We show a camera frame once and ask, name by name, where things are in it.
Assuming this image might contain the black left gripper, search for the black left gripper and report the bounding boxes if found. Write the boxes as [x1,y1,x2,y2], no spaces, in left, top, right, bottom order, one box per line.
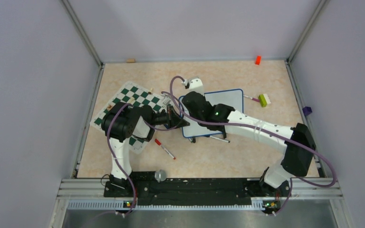
[149,105,190,130]

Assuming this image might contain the blue framed whiteboard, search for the blue framed whiteboard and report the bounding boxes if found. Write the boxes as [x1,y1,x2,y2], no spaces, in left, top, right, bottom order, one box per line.
[182,88,244,141]

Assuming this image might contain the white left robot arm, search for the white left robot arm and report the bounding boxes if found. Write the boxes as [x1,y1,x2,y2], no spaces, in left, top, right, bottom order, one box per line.
[101,102,190,196]

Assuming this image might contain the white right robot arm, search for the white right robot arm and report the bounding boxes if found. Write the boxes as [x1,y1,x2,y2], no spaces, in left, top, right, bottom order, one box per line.
[181,92,316,196]

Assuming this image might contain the red cap marker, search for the red cap marker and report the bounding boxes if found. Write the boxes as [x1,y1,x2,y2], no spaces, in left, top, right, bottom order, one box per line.
[155,139,176,160]

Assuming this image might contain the black cap marker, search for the black cap marker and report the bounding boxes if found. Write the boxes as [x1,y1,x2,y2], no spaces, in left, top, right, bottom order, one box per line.
[209,135,230,143]

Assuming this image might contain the light wooden chess piece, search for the light wooden chess piece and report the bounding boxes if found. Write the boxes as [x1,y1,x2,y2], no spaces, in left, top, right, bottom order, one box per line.
[129,97,135,105]

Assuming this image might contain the purple cap marker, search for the purple cap marker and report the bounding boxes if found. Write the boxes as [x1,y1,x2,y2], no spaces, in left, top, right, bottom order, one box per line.
[243,95,260,103]

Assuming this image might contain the green white chessboard mat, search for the green white chessboard mat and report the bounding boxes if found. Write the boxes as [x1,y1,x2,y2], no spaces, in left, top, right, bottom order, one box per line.
[90,81,167,155]

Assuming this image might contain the grey round knob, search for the grey round knob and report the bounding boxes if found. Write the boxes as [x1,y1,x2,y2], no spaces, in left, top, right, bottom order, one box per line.
[154,170,167,182]

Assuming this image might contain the green white toy brick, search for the green white toy brick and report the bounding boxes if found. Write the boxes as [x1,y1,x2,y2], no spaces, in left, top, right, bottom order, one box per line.
[259,94,271,107]

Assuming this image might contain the orange toy block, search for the orange toy block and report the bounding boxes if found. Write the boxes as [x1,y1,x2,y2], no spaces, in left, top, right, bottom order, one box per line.
[255,56,262,66]

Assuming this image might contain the wooden cork piece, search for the wooden cork piece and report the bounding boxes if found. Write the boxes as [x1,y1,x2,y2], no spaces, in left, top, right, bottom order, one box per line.
[125,58,136,63]

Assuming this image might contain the purple toy block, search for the purple toy block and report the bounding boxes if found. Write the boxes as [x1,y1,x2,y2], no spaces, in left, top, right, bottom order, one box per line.
[302,106,313,116]

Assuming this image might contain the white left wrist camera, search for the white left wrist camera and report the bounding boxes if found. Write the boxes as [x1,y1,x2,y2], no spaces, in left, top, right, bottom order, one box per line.
[162,97,172,108]

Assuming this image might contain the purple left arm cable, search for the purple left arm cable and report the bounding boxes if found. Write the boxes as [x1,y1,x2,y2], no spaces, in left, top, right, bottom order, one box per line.
[106,91,190,218]

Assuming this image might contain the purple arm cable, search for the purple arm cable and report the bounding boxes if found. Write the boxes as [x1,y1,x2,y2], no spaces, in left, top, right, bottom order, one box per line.
[169,75,338,215]
[106,91,190,218]

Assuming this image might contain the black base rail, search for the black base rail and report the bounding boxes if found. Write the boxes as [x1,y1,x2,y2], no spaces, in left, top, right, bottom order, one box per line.
[104,171,289,206]

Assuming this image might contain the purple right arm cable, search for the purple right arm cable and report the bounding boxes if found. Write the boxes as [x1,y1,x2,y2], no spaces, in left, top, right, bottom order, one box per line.
[169,75,338,215]

